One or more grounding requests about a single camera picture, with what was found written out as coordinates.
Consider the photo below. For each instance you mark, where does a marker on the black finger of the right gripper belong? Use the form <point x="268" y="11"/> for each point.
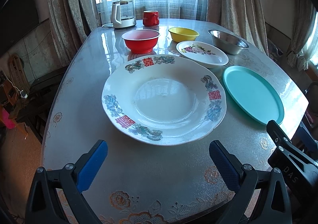
<point x="297" y="168"/>

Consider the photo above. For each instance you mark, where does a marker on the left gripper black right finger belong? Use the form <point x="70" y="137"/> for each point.
<point x="273" y="203"/>

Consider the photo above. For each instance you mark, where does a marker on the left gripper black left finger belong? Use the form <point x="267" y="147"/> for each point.
<point x="43" y="204"/>

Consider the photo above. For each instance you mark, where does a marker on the stainless steel bowl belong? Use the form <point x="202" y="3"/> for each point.
<point x="228" y="43"/>

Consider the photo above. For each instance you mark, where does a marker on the small white floral plate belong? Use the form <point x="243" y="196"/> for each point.
<point x="205" y="54"/>

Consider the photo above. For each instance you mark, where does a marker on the large white dragon phoenix plate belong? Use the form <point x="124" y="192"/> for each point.
<point x="164" y="100"/>

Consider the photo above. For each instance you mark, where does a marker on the yellow plastic bowl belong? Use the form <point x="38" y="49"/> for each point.
<point x="179" y="34"/>

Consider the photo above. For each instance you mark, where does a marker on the red plastic bowl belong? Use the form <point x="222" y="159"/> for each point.
<point x="141" y="41"/>

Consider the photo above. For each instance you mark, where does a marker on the teal plastic plate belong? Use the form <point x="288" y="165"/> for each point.
<point x="253" y="94"/>

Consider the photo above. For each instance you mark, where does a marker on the dark low side table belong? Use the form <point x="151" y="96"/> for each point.
<point x="35" y="109"/>

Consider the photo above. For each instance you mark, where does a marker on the wooden shelf cabinet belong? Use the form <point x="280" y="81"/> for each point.
<point x="14" y="83"/>

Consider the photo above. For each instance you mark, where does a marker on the beige right tied curtain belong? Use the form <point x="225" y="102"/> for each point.
<point x="303" y="25"/>

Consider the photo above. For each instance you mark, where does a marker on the beige middle curtain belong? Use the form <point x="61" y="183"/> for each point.
<point x="244" y="18"/>

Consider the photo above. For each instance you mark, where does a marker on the red ceramic mug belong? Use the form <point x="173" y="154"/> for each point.
<point x="150" y="18"/>

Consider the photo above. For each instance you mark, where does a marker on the beige left curtain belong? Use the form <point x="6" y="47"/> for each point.
<point x="71" y="22"/>

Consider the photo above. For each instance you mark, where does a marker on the white glass electric kettle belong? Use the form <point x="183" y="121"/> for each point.
<point x="123" y="14"/>

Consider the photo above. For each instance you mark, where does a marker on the black wall television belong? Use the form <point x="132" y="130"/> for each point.
<point x="18" y="17"/>

